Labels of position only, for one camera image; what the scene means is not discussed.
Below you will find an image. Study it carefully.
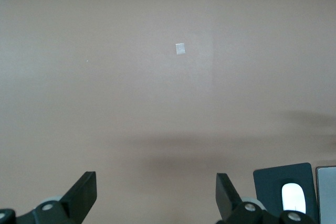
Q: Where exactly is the black mouse pad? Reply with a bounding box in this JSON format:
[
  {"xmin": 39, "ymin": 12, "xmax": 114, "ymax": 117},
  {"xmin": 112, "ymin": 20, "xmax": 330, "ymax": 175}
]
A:
[{"xmin": 253, "ymin": 162, "xmax": 317, "ymax": 217}]

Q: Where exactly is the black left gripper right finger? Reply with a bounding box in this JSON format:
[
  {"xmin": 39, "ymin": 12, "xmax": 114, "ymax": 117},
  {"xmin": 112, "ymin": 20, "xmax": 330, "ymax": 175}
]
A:
[{"xmin": 215, "ymin": 173, "xmax": 316, "ymax": 224}]

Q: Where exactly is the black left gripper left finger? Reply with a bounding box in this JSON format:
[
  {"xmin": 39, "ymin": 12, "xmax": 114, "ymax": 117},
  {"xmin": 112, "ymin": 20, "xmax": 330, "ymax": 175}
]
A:
[{"xmin": 0, "ymin": 170, "xmax": 97, "ymax": 224}]

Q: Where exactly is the white computer mouse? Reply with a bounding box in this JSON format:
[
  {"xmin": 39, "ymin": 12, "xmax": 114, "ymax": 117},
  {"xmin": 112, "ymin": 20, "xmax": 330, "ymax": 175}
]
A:
[{"xmin": 281, "ymin": 183, "xmax": 307, "ymax": 215}]

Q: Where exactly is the silver laptop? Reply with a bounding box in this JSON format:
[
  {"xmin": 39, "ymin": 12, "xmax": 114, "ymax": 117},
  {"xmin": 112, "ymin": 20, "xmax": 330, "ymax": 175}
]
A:
[{"xmin": 315, "ymin": 166, "xmax": 336, "ymax": 224}]

